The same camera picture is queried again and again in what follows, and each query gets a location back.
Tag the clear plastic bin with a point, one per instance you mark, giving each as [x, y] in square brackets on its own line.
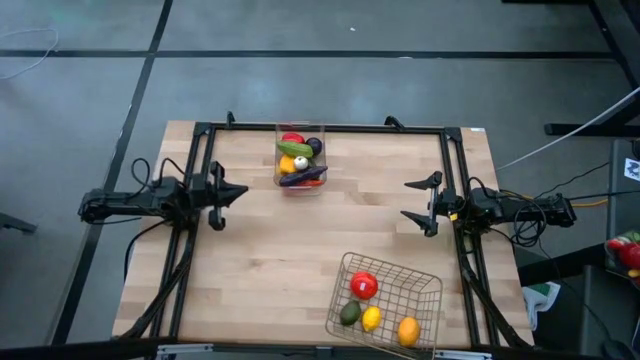
[320, 190]

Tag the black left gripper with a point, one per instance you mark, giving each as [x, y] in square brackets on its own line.
[210, 192]

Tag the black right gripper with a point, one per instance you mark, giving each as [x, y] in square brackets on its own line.
[445, 205]

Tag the silver table bracket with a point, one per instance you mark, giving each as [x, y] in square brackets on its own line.
[185, 349]
[462, 355]

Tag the white and green bag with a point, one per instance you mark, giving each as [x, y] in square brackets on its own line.
[542, 297]

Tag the purple eggplant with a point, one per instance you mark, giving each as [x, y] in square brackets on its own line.
[302, 176]

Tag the container of spare produce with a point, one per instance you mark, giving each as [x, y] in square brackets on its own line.
[627, 255]

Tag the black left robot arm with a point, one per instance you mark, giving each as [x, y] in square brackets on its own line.
[125, 202]

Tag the black metal table frame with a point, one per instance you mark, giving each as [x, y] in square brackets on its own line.
[360, 129]

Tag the black furniture foot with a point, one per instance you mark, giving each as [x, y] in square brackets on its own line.
[17, 223]

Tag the black desk frame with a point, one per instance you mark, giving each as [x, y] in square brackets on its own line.
[615, 30]

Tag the orange round fruit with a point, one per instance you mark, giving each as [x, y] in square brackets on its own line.
[409, 331]

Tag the black frame clamp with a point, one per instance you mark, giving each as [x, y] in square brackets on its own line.
[230, 119]
[395, 122]

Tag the orange carrot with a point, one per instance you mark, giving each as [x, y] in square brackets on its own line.
[312, 183]

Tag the light green gourd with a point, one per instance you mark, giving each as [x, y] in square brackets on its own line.
[294, 149]

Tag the black box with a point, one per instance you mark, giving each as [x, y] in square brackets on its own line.
[610, 310]

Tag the dark green avocado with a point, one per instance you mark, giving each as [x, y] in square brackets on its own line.
[350, 313]

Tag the black cabinet with white label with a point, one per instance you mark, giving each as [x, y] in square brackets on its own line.
[620, 210]

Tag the red tomato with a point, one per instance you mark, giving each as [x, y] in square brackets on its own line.
[364, 285]

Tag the yellow bell pepper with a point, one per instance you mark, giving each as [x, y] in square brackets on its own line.
[286, 164]

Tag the yellow lemon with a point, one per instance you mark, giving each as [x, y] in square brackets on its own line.
[371, 318]

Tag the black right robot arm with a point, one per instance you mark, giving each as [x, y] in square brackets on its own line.
[530, 207]

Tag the red bell pepper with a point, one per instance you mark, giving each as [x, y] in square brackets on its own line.
[292, 137]

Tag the white garlic bulb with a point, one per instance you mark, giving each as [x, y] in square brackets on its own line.
[300, 163]

